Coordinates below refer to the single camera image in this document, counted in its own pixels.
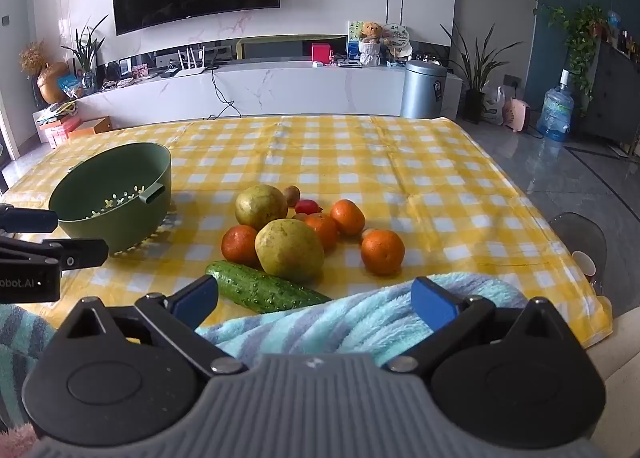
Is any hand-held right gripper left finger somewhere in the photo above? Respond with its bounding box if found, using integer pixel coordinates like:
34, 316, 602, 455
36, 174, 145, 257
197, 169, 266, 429
54, 275, 248, 376

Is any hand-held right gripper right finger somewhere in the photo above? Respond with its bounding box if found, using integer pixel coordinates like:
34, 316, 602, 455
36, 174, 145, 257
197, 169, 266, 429
385, 276, 583, 374

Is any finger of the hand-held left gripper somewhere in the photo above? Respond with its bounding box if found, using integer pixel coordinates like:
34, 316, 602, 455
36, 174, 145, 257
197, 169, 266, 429
0, 236, 110, 271
0, 204, 60, 235

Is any green cucumber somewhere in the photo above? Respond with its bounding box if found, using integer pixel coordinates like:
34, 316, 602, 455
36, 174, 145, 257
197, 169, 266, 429
205, 261, 333, 315

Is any orange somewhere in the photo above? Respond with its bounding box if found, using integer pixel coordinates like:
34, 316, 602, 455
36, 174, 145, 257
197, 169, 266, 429
360, 230, 406, 275
330, 199, 366, 237
221, 225, 261, 269
304, 213, 341, 255

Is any green colander bowl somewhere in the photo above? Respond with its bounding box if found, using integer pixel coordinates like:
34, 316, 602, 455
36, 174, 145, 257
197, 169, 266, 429
48, 143, 174, 255

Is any yellow pear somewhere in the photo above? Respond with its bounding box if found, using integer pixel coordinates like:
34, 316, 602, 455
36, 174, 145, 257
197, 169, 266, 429
254, 218, 326, 283

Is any pink box stack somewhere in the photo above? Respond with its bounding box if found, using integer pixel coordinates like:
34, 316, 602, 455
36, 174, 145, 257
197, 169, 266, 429
35, 115, 83, 149

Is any blue striped fleece blanket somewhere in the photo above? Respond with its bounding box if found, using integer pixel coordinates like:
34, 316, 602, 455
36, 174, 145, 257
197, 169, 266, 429
0, 272, 530, 439

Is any orange shoe box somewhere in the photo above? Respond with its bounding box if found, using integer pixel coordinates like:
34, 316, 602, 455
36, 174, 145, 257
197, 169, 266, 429
67, 117, 113, 140

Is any yellow paper bag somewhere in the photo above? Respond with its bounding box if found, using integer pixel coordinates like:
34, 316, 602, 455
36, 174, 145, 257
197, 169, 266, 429
32, 102, 78, 126

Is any golden vase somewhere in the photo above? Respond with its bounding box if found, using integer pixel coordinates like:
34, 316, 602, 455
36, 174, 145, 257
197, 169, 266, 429
36, 62, 71, 104

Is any blue snack packet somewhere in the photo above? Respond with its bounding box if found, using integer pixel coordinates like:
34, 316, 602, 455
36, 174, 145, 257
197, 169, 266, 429
56, 75, 83, 97

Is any yellow checkered tablecloth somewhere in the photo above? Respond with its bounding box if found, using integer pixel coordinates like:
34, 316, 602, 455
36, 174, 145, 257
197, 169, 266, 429
0, 115, 614, 355

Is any paper cup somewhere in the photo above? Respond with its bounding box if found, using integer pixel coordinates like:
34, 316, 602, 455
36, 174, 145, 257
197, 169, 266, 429
572, 250, 598, 283

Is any pink fluffy cloth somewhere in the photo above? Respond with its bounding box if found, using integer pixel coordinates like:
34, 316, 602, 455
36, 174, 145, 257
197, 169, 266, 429
0, 425, 38, 458

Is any dried flower bunch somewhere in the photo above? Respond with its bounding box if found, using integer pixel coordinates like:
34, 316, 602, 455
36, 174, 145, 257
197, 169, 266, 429
19, 40, 46, 76

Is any grey transparent chair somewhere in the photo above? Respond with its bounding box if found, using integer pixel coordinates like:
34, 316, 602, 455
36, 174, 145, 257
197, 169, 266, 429
549, 212, 609, 291

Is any green plant in glass vase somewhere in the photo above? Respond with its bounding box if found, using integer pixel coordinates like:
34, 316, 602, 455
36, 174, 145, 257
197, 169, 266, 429
61, 15, 109, 91

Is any white plastic bag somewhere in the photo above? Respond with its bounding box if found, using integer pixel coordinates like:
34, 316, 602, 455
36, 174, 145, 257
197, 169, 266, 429
481, 86, 506, 126

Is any long-leaf potted plant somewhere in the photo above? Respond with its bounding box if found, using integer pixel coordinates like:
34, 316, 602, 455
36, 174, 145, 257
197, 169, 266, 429
440, 22, 511, 125

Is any pink fan heater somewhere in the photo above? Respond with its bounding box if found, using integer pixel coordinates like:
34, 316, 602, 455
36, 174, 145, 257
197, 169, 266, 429
501, 96, 533, 131

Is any white router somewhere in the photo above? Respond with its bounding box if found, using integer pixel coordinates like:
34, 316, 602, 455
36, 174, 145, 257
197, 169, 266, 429
172, 44, 208, 77

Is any silver trash can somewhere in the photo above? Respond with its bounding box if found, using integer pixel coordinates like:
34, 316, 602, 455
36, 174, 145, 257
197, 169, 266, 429
400, 60, 448, 119

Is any blue water jug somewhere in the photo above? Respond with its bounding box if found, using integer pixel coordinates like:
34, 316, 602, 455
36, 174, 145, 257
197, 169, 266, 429
539, 69, 575, 143

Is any white marble television cabinet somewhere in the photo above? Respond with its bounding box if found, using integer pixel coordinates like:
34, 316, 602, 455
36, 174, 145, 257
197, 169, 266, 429
75, 60, 463, 131

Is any round printed hand fan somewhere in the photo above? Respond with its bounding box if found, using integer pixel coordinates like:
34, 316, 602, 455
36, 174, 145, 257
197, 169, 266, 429
381, 24, 414, 61

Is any brown teddy bear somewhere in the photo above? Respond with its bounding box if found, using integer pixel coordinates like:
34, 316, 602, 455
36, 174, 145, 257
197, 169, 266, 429
359, 22, 384, 67

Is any dark cabinet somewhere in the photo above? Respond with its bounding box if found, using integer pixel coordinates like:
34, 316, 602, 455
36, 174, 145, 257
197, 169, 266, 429
580, 40, 640, 146

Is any blue printed card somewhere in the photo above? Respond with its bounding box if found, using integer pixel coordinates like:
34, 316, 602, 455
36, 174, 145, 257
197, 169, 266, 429
347, 20, 373, 61

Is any trailing pothos plant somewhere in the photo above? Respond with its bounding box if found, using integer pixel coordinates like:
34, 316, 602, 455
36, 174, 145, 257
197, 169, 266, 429
545, 2, 608, 116

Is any black power cable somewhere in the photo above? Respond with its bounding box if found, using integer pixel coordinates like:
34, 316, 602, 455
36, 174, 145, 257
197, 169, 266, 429
202, 68, 243, 121

